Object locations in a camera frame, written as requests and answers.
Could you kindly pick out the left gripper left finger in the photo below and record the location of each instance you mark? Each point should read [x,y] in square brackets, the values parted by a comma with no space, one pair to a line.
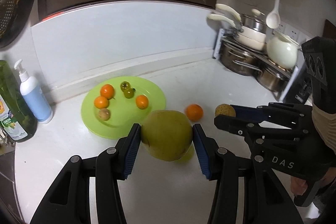
[67,199]

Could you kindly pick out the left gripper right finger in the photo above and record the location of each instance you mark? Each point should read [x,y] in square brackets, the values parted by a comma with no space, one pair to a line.
[265,198]

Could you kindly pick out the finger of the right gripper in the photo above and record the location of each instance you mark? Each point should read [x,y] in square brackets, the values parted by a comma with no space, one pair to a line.
[255,114]
[249,130]

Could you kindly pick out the brown kiwi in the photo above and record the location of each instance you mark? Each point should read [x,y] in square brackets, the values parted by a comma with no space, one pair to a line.
[225,109]
[104,114]

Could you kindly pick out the orange tangerine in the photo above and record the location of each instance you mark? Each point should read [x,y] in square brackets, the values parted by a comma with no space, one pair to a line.
[107,91]
[194,112]
[142,102]
[101,102]

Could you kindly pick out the small green tomato back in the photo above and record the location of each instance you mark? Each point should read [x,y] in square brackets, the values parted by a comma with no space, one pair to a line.
[124,86]

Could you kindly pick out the green apple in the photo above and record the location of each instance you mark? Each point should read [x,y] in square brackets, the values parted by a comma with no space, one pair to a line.
[188,155]

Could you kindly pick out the operator right hand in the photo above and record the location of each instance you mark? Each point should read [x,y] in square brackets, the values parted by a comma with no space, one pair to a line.
[299,186]

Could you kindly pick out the steel pot lower right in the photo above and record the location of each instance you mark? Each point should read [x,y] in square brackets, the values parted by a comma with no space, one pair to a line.
[271,80]

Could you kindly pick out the white ceramic teapot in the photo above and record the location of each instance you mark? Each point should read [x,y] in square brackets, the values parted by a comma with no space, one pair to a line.
[282,50]

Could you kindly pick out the black knife block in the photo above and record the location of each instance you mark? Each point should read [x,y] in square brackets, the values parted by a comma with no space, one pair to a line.
[298,89]

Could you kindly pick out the metal pot rack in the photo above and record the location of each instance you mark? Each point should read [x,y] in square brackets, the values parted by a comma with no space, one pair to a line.
[264,60]

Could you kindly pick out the steel lidded pot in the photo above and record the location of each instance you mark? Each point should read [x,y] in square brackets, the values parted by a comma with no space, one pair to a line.
[253,21]

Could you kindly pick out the green dish soap bottle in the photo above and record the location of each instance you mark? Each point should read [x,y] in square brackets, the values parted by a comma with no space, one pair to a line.
[16,118]

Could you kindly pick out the white ladle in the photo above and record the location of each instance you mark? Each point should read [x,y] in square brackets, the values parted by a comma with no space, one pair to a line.
[273,18]

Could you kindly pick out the green plate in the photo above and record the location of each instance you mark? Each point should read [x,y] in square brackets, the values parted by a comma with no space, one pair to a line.
[124,112]

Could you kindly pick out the blue white pump bottle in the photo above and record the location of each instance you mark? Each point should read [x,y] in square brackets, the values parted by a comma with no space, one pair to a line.
[31,92]

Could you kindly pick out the brass strainer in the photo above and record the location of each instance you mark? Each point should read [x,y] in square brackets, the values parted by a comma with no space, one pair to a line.
[8,14]

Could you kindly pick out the black frying pan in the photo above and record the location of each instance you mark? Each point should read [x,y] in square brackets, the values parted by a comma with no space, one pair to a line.
[22,16]

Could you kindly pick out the white pan with handle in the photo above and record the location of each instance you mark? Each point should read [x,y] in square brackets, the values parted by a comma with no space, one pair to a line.
[244,35]

